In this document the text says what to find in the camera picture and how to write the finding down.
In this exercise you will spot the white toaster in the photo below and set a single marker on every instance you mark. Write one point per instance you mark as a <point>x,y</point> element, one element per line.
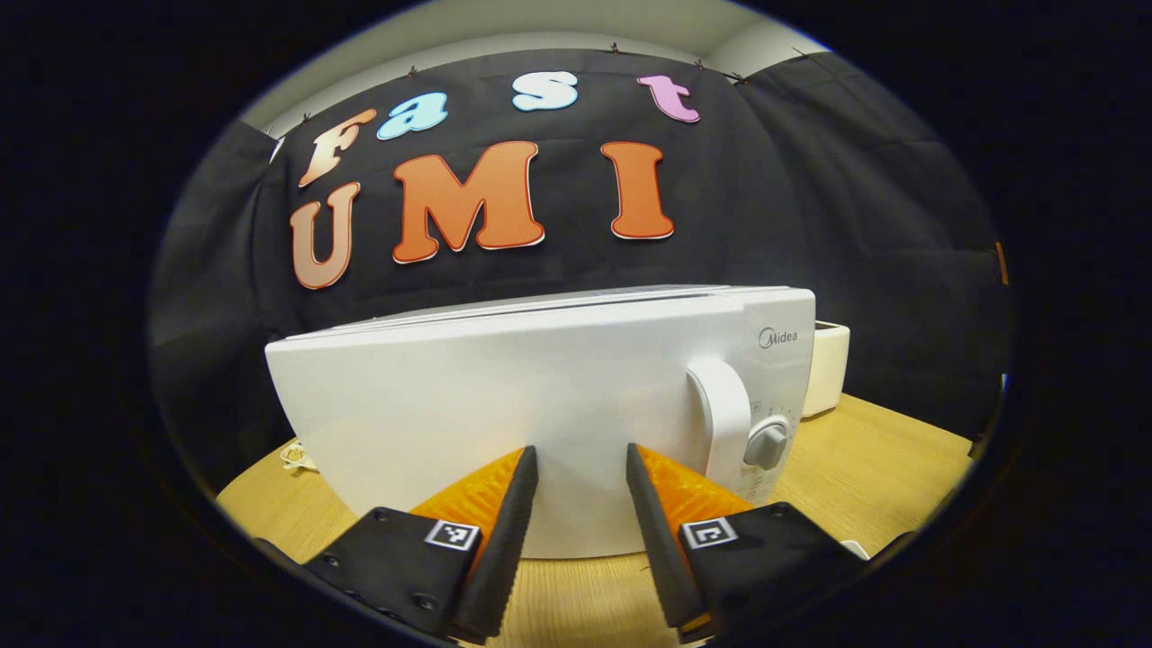
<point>828,369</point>

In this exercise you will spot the black backdrop cloth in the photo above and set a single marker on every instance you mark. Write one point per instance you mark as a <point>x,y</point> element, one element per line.
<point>810,180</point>

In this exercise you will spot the white microwave oven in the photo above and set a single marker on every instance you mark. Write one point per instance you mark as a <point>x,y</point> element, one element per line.
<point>540,387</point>

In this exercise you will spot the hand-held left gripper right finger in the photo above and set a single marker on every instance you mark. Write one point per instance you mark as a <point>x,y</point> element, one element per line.
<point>661,558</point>

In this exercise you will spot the white rectangular plate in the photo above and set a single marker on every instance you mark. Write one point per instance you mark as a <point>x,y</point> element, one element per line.
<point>853,549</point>

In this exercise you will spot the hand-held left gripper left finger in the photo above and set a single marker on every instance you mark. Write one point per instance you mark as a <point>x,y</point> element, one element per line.
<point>504,558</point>

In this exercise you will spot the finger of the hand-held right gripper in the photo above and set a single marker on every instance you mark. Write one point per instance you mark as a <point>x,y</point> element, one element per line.
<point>1002,264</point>

